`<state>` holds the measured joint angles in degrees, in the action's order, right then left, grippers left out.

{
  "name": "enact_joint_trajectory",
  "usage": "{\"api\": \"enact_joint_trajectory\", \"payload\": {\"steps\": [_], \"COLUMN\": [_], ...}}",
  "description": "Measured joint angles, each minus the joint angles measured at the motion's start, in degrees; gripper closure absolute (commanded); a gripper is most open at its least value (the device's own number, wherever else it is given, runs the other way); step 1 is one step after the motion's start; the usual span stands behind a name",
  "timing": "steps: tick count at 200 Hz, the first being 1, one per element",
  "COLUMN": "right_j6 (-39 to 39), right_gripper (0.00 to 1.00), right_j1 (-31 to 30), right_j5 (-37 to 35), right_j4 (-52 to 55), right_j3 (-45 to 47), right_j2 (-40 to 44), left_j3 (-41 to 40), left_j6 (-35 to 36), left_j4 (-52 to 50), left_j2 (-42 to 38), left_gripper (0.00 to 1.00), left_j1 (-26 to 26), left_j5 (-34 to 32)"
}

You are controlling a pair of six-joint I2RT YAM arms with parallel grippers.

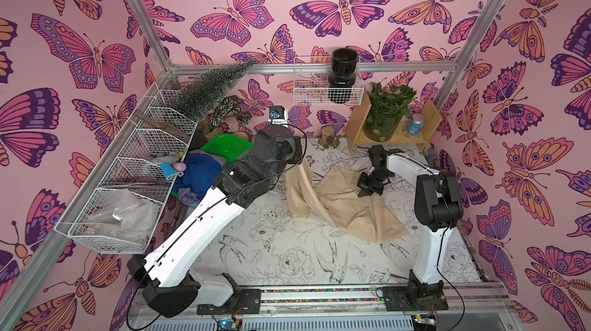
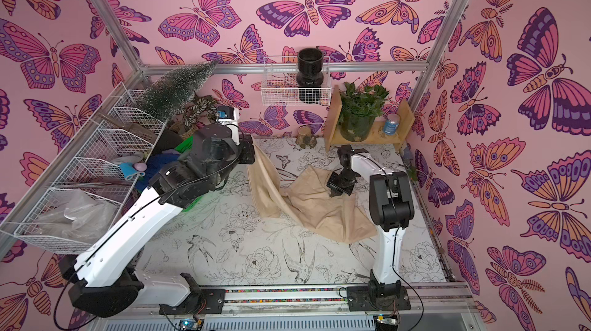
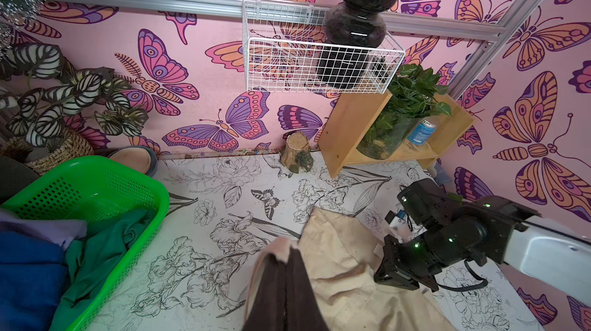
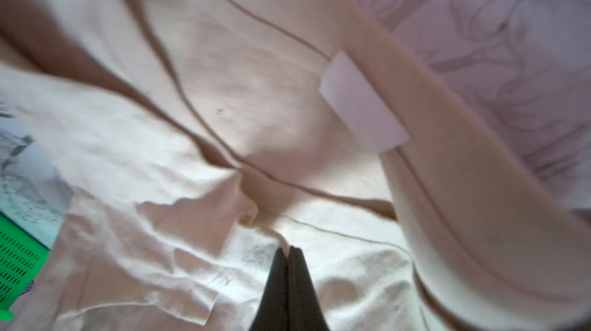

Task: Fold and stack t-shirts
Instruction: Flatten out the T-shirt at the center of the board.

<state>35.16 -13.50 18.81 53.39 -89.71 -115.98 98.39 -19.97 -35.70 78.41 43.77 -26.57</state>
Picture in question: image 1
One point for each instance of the black ribbed vase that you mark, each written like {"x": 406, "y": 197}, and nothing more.
{"x": 342, "y": 76}

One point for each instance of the frosted miniature christmas tree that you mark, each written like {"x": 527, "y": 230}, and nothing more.
{"x": 202, "y": 95}

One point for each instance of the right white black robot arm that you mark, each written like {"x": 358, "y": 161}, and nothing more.
{"x": 438, "y": 208}

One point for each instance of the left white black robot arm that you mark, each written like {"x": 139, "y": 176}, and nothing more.
{"x": 165, "y": 276}

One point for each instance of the small tree stump ornament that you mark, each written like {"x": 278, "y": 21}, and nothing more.
{"x": 328, "y": 138}

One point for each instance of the wooden corner shelf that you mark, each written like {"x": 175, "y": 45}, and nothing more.
{"x": 356, "y": 137}

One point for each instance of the clear plastic bag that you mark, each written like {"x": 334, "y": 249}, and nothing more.
{"x": 121, "y": 215}

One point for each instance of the blue tin can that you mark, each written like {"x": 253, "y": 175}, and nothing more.
{"x": 416, "y": 123}

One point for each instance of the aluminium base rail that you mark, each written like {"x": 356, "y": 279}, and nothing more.
{"x": 471, "y": 306}

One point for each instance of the white wire wall shelf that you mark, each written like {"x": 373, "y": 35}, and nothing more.
{"x": 156, "y": 130}

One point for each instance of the green potted plant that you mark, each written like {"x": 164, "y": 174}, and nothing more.
{"x": 388, "y": 108}

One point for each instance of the blue and pink toy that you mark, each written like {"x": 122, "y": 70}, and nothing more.
{"x": 170, "y": 165}

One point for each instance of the striped leaf plant in basket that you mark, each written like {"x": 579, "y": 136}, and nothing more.
{"x": 230, "y": 107}

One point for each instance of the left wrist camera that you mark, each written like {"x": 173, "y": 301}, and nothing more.
{"x": 278, "y": 116}

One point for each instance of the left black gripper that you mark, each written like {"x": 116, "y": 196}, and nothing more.
{"x": 294, "y": 147}

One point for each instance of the green plastic laundry basket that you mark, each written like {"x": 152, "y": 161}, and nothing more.
{"x": 205, "y": 164}

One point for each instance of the lilac t-shirt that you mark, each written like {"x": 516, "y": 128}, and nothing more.
{"x": 191, "y": 197}

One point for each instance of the beige t-shirt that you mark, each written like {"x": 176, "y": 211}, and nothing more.
{"x": 336, "y": 200}

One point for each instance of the black cone lamp shade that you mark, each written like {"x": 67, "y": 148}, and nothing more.
{"x": 198, "y": 140}

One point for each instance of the small white wire basket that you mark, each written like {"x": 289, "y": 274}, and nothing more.
{"x": 311, "y": 82}

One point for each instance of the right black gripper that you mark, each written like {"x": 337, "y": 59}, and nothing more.
{"x": 373, "y": 178}

